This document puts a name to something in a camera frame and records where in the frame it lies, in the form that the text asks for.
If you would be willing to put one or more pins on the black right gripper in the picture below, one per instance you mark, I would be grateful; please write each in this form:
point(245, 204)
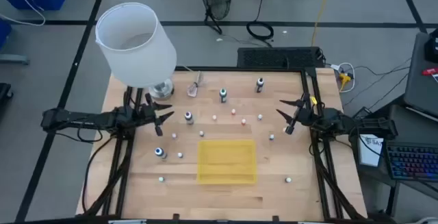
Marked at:
point(306, 114)

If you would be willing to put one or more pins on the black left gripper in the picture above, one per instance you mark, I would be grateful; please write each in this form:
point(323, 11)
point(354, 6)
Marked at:
point(147, 114)

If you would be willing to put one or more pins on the large blue-capped coloring bottle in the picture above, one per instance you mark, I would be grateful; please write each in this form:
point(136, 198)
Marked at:
point(159, 152)

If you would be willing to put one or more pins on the large green-capped coloring bottle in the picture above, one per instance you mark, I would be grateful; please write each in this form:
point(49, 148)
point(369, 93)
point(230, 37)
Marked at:
point(223, 94)

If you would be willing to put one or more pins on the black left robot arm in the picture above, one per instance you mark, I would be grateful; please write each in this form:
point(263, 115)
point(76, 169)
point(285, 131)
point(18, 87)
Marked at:
point(85, 118)

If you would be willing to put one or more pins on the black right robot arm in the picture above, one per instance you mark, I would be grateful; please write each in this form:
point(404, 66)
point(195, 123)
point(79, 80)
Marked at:
point(369, 124)

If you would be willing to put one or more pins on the large purple-capped coloring bottle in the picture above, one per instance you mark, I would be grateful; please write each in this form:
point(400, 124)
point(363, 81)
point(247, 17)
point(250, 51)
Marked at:
point(188, 117)

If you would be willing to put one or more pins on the large black-capped coloring bottle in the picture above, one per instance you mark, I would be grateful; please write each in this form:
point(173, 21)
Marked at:
point(259, 83)

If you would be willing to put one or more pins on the black computer case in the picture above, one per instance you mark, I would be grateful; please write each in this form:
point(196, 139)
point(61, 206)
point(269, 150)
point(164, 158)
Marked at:
point(273, 58)

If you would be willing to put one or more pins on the white shade table lamp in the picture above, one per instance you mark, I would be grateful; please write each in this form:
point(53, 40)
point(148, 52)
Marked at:
point(137, 59)

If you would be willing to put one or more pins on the white power strip yellow plug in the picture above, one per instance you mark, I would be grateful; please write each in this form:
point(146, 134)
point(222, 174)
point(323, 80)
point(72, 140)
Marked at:
point(344, 77)

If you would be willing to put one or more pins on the small green dropper bottle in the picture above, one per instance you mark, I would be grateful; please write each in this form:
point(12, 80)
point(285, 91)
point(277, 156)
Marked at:
point(161, 179)

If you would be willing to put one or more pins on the yellow translucent plastic bin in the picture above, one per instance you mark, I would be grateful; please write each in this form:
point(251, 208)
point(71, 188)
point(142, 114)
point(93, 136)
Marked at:
point(226, 162)

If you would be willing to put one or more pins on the white paper sheet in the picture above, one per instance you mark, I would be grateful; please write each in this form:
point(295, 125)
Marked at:
point(369, 150)

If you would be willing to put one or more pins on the black side desk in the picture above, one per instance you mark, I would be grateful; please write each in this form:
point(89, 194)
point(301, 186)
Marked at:
point(403, 118)

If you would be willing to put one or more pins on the backlit computer keyboard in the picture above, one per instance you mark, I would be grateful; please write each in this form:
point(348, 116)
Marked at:
point(410, 160)

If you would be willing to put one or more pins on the red tool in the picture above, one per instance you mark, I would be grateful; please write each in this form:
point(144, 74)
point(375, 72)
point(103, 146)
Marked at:
point(429, 71)

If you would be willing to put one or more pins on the black device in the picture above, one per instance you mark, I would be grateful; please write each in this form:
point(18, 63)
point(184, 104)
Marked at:
point(433, 47)

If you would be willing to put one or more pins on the grey metal foot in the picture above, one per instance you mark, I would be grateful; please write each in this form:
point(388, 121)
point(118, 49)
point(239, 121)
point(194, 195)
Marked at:
point(13, 59)

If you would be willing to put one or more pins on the black caster base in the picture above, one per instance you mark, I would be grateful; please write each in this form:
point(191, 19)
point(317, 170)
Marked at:
point(4, 92)

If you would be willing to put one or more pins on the black aluminium table frame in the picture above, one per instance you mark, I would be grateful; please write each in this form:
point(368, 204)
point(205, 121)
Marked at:
point(239, 69)

